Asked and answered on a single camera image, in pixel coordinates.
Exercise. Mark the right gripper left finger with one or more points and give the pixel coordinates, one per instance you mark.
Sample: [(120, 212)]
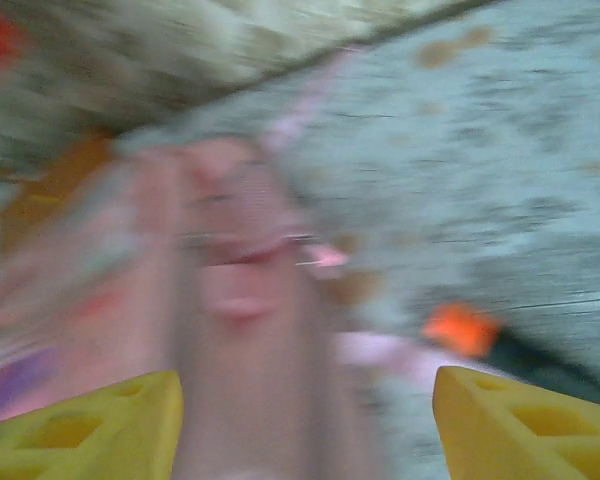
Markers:
[(130, 450)]

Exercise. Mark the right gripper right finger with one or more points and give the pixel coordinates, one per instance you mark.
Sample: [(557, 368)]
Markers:
[(490, 440)]

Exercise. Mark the black marker orange cap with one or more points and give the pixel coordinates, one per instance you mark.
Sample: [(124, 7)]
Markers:
[(460, 330)]

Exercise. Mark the pink school backpack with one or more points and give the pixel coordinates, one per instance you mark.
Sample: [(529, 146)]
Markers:
[(230, 350)]

